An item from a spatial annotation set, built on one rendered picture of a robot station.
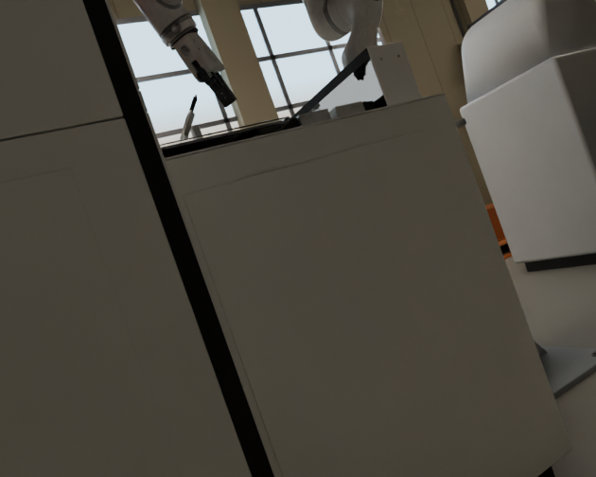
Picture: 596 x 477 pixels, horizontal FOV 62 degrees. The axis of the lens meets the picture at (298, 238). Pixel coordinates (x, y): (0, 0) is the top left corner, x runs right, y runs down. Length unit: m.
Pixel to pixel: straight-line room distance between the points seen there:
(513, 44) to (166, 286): 2.77
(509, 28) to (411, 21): 2.36
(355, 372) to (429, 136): 0.46
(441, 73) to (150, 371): 5.00
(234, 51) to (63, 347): 3.77
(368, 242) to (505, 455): 0.46
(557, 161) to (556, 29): 0.67
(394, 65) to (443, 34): 4.50
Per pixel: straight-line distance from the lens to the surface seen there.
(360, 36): 1.58
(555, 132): 2.92
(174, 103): 3.98
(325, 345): 0.79
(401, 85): 1.08
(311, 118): 1.15
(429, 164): 0.96
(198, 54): 1.17
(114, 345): 0.50
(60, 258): 0.51
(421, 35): 5.39
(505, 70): 3.12
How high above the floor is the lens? 0.64
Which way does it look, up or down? level
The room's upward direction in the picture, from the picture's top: 20 degrees counter-clockwise
